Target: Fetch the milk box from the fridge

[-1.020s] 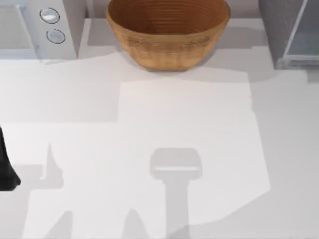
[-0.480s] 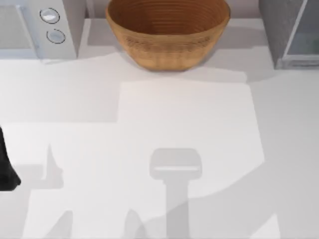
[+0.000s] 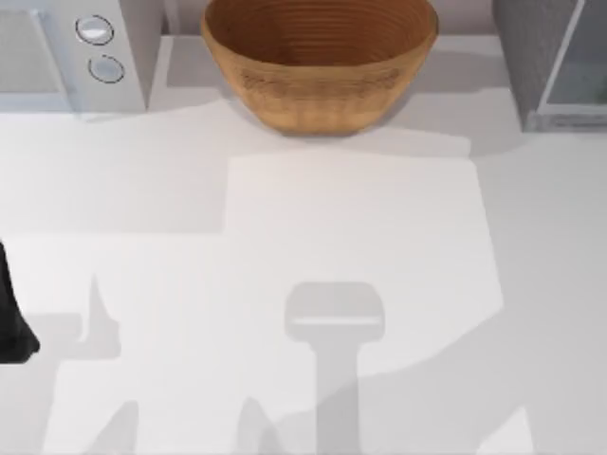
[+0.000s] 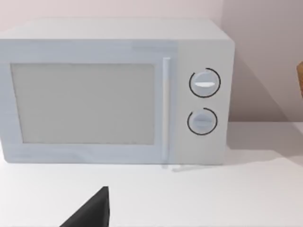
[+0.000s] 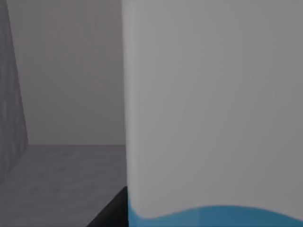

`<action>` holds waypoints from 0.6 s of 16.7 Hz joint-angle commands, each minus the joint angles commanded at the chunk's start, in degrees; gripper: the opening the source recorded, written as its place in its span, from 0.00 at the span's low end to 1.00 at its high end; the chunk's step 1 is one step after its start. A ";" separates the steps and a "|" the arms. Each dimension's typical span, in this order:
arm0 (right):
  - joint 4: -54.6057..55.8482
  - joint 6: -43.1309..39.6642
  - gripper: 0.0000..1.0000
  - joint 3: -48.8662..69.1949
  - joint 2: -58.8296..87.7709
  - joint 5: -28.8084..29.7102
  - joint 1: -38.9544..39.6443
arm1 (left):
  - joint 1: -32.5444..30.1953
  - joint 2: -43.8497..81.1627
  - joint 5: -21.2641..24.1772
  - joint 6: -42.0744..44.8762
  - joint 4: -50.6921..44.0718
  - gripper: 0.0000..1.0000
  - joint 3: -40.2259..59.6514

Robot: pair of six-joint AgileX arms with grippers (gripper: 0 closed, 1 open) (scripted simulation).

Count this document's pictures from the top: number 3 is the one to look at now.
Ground brown woven basket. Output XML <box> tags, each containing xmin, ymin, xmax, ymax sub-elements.
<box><xmin>199</xmin><ymin>0</ymin><xmax>440</xmax><ymax>137</ymax></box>

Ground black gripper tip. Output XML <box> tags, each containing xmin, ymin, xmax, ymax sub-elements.
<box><xmin>0</xmin><ymin>241</ymin><xmax>41</xmax><ymax>366</ymax></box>

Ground round microwave knob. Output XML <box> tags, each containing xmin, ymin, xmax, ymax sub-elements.
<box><xmin>75</xmin><ymin>14</ymin><xmax>116</xmax><ymax>46</ymax></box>
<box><xmin>87</xmin><ymin>53</ymin><xmax>126</xmax><ymax>85</ymax></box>

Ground grey cabinet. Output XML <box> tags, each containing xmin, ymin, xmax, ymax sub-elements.
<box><xmin>491</xmin><ymin>0</ymin><xmax>607</xmax><ymax>135</ymax></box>

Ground pale microwave oven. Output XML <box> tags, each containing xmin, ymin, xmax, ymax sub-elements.
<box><xmin>0</xmin><ymin>0</ymin><xmax>166</xmax><ymax>116</ymax></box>

